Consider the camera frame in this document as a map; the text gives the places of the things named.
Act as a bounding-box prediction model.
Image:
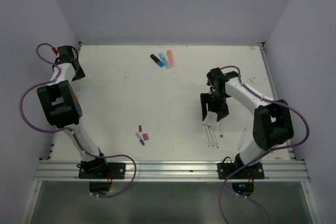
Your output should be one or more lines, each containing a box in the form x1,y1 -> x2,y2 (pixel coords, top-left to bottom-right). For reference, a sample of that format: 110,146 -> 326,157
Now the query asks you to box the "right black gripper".
201,91 -> 229,121

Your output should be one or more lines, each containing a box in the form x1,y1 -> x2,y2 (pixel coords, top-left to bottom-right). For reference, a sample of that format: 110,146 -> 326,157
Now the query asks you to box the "brown capped pen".
219,121 -> 224,137

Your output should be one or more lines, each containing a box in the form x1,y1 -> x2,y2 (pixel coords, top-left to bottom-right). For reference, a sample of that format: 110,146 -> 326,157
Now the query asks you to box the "yellow capped pen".
76,80 -> 81,99

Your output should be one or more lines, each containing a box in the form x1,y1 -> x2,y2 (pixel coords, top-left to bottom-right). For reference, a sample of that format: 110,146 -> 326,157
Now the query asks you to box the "pink pen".
203,124 -> 210,147

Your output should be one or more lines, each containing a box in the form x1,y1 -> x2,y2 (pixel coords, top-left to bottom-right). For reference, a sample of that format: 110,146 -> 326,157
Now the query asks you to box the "grey pen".
206,125 -> 214,147

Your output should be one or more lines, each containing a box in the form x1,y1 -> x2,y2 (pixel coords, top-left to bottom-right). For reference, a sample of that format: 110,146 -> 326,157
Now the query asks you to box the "blue pen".
208,126 -> 219,148

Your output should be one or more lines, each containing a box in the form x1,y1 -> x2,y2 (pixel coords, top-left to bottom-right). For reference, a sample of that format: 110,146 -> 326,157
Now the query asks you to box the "peach capped pen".
238,129 -> 247,150

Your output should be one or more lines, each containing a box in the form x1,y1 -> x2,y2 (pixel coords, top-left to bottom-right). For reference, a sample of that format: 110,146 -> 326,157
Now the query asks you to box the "black blue highlighter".
150,54 -> 164,67

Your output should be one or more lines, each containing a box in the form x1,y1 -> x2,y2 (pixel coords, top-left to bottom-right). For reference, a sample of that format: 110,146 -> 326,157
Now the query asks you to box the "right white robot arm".
200,68 -> 294,178

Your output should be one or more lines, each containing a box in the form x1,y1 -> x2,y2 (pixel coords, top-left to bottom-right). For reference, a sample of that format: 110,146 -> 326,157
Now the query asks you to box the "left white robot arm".
37,46 -> 109,178

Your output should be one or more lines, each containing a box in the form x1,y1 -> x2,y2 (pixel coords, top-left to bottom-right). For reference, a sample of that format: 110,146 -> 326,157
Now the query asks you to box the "orange highlighter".
166,49 -> 175,67

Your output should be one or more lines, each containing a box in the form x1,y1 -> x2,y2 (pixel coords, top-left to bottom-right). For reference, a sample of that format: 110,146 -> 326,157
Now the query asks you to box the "light blue highlighter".
159,52 -> 171,69

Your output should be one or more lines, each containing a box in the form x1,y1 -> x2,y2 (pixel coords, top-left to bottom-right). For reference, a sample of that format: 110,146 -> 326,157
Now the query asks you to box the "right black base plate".
216,162 -> 265,180

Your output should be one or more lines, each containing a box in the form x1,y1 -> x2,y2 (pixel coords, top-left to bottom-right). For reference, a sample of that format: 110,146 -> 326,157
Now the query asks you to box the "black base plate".
216,162 -> 265,180
77,162 -> 126,179

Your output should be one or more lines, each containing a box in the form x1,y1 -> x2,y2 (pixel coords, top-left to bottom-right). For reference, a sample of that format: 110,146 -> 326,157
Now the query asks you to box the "aluminium mounting rail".
34,160 -> 310,182

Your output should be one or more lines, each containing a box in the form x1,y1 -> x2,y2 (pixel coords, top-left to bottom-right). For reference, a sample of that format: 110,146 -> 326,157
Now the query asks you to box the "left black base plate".
77,162 -> 126,179

